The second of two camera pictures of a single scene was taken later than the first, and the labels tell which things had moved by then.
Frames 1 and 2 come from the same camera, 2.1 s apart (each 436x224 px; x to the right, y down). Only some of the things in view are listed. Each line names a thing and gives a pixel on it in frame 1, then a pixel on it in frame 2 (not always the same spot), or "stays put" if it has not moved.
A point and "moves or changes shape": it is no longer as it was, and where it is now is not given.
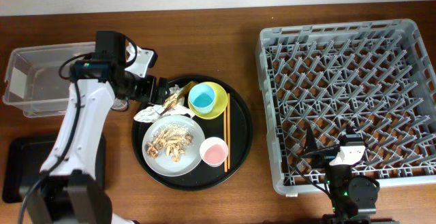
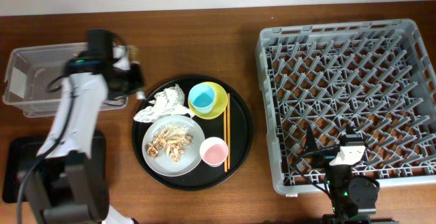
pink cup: (214, 151) stays put
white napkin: (152, 113) stays put
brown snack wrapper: (170, 101) moves or changes shape
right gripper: (310, 145) stays put
